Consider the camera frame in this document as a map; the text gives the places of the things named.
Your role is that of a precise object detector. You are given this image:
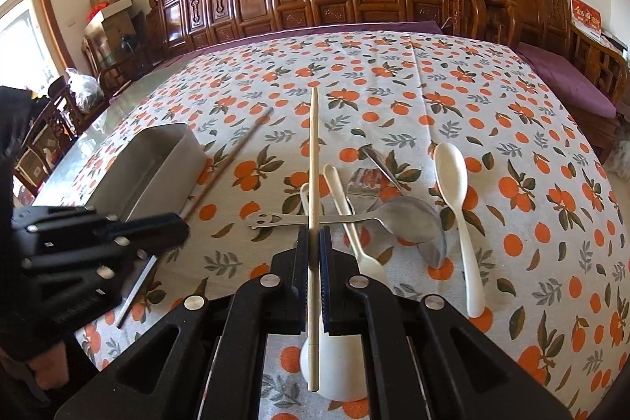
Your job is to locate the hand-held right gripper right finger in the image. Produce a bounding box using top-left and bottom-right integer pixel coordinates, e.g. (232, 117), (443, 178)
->
(318, 226), (574, 420)

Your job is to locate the metal fork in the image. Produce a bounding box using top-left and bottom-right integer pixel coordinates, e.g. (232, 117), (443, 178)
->
(346, 167), (392, 211)

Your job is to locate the rectangular metal container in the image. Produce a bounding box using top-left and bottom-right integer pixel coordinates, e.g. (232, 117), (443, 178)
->
(90, 123), (208, 225)

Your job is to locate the window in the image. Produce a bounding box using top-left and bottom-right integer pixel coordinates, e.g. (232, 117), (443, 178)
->
(0, 0), (67, 93)

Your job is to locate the person's left hand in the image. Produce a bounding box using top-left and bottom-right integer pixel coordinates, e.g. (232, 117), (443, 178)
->
(30, 344), (68, 391)

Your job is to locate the white plastic bag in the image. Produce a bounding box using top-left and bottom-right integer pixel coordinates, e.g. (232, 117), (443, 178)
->
(63, 67), (107, 114)

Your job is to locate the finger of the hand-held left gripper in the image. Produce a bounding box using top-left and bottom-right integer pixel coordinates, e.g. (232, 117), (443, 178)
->
(11, 205), (191, 254)
(19, 245), (148, 303)

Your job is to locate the dark wooden chair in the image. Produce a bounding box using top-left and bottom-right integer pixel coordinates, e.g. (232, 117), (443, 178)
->
(12, 74), (111, 197)

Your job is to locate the orange print tablecloth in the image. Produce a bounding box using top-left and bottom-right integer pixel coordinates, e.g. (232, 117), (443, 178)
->
(37, 29), (630, 420)

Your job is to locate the long purple seat cushion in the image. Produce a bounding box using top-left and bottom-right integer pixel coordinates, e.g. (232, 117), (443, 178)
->
(150, 19), (444, 69)

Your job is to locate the white plastic spoon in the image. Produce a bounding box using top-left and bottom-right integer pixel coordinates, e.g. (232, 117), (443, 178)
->
(434, 142), (486, 318)
(299, 183), (371, 402)

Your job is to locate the dark wooden chopstick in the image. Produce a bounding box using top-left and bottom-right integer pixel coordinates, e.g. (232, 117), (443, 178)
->
(181, 107), (274, 220)

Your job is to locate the person's left forearm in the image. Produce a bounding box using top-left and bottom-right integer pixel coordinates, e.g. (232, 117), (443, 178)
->
(0, 341), (102, 420)

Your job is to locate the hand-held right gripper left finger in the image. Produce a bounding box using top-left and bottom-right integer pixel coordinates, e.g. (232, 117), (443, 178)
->
(54, 226), (311, 420)

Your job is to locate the white and brown cardboard box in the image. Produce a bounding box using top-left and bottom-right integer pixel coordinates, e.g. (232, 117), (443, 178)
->
(83, 1), (137, 52)

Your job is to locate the red desk calendar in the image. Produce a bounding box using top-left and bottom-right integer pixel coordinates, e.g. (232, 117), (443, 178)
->
(569, 0), (604, 40)

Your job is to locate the small metal spoon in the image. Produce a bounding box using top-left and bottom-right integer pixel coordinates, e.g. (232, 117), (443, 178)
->
(358, 143), (411, 199)

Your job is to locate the metal chopstick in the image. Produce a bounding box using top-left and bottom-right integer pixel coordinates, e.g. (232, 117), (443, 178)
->
(116, 254), (159, 330)

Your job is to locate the large metal smiley spoon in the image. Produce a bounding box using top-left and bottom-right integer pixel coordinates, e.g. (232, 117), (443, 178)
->
(248, 196), (448, 272)

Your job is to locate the white plastic fork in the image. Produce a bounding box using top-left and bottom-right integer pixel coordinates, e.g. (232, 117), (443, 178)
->
(323, 164), (391, 285)

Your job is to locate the light wooden chopstick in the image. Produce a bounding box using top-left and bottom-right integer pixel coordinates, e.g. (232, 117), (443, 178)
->
(307, 87), (322, 392)

